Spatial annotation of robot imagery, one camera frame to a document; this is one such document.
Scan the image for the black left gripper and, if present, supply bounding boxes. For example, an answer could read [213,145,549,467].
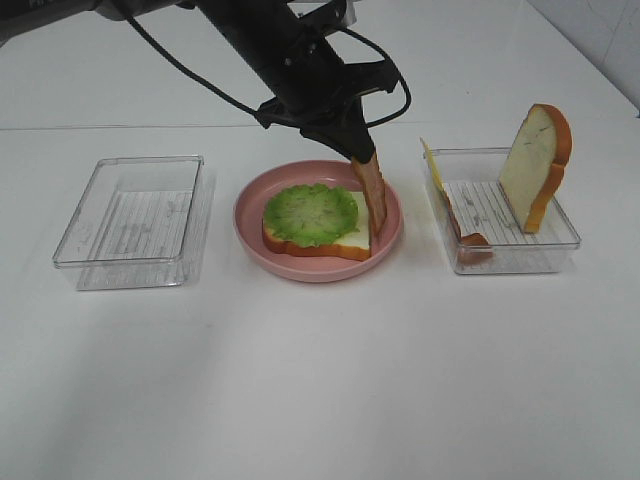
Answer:
[256,29,400,163]

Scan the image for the tray bacon strip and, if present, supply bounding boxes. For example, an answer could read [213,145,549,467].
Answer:
[351,151,387,235]
[441,191,493,265]

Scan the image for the green lettuce leaf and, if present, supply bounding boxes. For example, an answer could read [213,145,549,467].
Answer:
[263,183,362,248]

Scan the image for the white bread slice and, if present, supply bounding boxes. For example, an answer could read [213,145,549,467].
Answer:
[262,191,371,261]

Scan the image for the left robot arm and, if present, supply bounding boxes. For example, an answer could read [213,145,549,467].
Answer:
[1,1,404,164]

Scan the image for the yellow cheese slice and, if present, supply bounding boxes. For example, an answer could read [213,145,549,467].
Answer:
[420,138,450,224]

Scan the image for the pink round plate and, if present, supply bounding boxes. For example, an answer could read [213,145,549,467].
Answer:
[234,160,403,283]

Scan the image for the clear right plastic tray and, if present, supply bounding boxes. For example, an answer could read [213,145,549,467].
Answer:
[423,147,581,275]

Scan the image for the clear plastic tray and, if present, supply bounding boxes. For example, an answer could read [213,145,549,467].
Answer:
[52,156,215,291]
[423,147,581,275]

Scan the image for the upright bread slice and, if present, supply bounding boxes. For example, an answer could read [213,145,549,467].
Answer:
[498,103,573,234]

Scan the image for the clear left plastic tray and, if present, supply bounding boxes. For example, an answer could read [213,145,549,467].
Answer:
[52,156,215,291]

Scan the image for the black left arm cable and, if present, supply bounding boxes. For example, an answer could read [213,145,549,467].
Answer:
[113,0,413,129]

